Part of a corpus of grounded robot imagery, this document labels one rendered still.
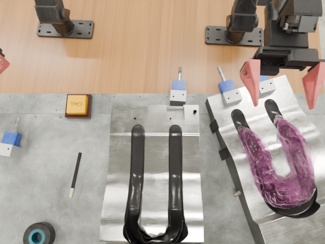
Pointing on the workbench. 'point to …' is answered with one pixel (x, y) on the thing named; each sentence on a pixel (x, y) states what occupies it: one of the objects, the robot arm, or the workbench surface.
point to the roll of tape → (44, 229)
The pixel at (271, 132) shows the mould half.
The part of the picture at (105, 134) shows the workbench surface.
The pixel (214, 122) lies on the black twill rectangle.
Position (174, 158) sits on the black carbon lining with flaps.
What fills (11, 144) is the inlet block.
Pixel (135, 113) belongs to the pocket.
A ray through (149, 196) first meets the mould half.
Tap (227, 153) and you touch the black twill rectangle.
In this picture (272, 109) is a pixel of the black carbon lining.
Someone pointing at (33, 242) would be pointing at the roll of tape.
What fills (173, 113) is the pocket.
